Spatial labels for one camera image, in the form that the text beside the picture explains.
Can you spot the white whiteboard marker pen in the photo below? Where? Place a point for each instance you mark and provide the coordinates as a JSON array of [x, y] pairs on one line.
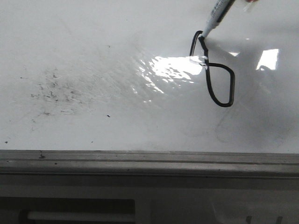
[[216, 16]]

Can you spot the red round magnet taped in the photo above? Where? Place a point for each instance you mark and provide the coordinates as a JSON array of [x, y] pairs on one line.
[[250, 3]]

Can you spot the white whiteboard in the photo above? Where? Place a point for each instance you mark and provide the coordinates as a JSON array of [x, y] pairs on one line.
[[116, 75]]

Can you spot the grey table base panel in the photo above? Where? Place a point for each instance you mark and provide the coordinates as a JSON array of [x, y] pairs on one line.
[[150, 199]]

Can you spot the grey aluminium whiteboard frame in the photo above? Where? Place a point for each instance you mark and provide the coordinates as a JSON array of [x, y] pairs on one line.
[[149, 163]]

